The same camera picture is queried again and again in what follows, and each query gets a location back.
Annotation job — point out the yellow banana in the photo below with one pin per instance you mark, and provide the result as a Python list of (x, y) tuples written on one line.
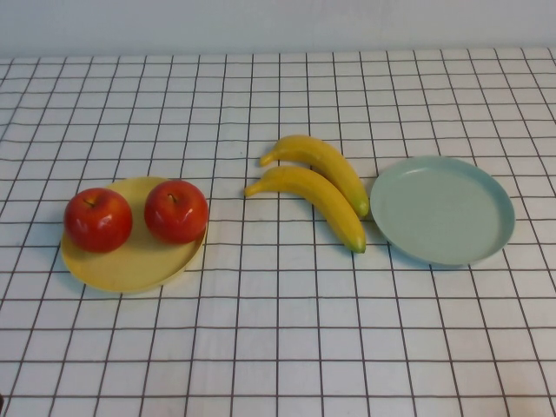
[(317, 195), (321, 160)]

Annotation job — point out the red apple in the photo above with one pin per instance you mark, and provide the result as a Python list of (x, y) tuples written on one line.
[(176, 213), (97, 221)]

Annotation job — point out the yellow round plate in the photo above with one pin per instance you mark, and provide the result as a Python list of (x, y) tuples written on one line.
[(130, 265)]

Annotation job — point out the pale green round plate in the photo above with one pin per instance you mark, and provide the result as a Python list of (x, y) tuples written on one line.
[(443, 208)]

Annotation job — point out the white black-grid tablecloth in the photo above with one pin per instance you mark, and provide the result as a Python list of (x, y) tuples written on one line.
[(278, 347)]

